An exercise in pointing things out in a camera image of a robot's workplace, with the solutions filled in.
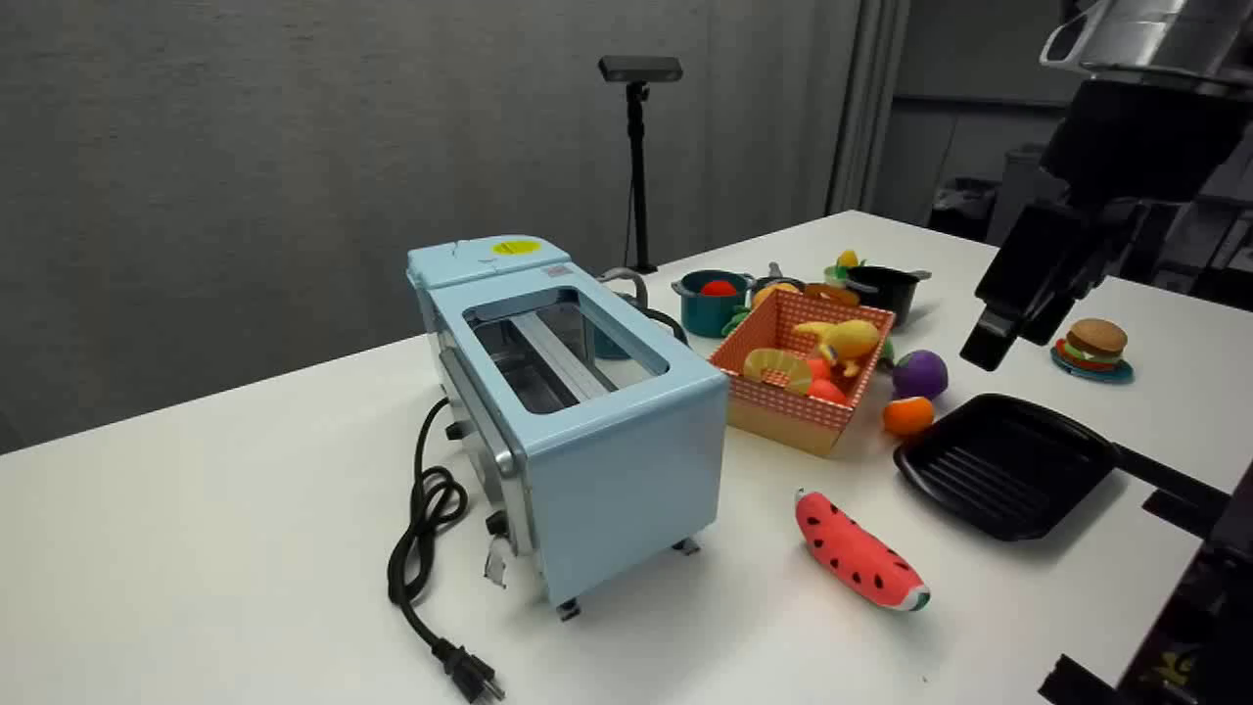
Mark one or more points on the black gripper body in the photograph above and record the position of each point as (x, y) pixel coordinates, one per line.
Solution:
(1031, 282)

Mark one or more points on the yellow banana plush toy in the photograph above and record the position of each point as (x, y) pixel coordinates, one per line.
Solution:
(843, 344)

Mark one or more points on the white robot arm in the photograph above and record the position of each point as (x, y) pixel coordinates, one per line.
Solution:
(1161, 105)

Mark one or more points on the toy burger on plate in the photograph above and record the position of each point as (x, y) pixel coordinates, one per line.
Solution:
(1093, 351)

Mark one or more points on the black toy saucepan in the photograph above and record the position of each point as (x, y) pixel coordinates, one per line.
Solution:
(886, 289)

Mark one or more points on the purple plum plush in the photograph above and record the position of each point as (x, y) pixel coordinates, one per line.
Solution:
(920, 375)

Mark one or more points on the small orange plush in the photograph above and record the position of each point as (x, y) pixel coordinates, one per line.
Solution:
(905, 415)

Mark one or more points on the red strawberry plush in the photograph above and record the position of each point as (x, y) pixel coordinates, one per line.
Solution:
(822, 381)

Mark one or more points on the orange pumpkin plush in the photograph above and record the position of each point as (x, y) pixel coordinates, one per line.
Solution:
(771, 289)

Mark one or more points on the orange checkered box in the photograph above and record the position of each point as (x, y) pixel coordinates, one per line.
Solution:
(764, 363)

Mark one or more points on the red tomato plush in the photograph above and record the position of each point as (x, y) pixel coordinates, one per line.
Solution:
(717, 289)

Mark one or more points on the teal toy pot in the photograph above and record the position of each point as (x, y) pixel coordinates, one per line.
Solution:
(708, 315)

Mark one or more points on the watermelon slice plush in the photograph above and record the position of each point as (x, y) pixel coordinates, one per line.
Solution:
(854, 559)

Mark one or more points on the black grill pan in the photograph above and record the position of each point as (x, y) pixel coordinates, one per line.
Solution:
(1014, 473)

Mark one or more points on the light blue toaster oven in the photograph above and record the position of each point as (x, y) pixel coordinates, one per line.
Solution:
(592, 427)

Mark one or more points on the black camera stand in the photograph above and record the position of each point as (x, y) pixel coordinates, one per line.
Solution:
(635, 76)

